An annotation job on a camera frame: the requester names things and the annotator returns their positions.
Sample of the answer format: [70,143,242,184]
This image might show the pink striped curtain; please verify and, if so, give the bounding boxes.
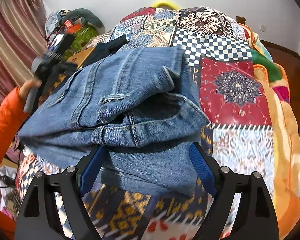
[0,0,46,103]

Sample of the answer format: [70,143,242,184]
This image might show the green fabric storage bag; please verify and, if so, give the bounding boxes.
[64,25,98,59]

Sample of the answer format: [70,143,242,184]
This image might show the blue denim jeans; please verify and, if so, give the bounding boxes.
[18,46,209,198]

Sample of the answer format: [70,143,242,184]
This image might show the pile of clothes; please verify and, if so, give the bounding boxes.
[45,9,70,36]

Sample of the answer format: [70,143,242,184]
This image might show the colourful fleece blanket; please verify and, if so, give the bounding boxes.
[241,24,300,239]

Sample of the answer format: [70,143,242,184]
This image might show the yellow plush pillow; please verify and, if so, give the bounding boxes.
[151,0,180,10]

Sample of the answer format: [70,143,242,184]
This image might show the orange sleeve left forearm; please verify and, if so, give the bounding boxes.
[0,85,29,239]

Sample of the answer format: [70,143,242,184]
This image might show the dark folded garment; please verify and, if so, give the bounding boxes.
[82,35,129,68]

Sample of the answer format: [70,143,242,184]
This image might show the wooden bamboo lap desk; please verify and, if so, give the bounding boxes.
[50,47,95,91]

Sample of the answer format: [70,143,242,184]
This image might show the orange box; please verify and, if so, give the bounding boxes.
[65,24,82,34]

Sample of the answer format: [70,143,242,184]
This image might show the white wall socket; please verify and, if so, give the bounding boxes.
[260,25,266,33]

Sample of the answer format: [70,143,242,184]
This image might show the colourful patchwork quilt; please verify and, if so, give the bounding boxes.
[18,7,274,239]

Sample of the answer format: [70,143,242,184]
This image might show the person left hand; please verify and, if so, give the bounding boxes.
[19,78,42,102]

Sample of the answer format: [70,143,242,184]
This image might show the wooden bed post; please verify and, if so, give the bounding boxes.
[236,16,246,24]

